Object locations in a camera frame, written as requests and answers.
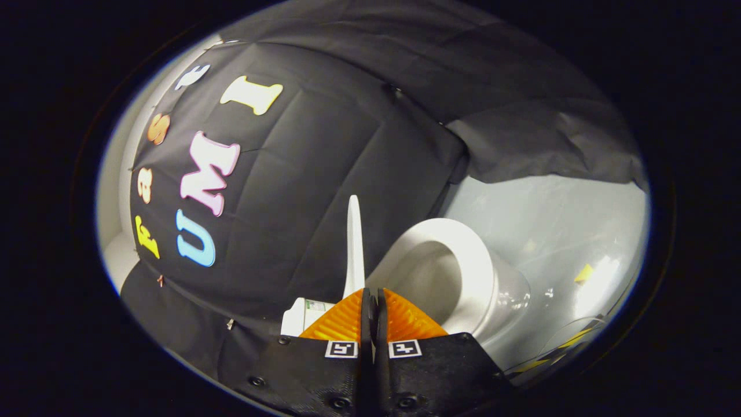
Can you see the white toilet bowl with seat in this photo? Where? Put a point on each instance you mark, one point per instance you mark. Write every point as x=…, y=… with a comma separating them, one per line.
x=463, y=272

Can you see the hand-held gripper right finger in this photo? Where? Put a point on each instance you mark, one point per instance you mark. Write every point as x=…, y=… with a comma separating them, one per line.
x=434, y=376

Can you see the white toilet lid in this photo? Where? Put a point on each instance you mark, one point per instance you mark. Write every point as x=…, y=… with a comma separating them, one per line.
x=354, y=255

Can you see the black backdrop cloth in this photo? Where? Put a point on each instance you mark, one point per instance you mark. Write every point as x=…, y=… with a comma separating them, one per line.
x=312, y=174

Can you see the yellow floor tape piece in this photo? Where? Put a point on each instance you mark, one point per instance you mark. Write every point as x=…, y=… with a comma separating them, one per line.
x=583, y=273

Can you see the yellow black striped floor tape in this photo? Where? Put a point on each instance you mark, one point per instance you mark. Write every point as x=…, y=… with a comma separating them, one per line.
x=570, y=341

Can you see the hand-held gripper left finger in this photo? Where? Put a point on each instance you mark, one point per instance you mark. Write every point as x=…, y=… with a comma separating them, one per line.
x=324, y=376

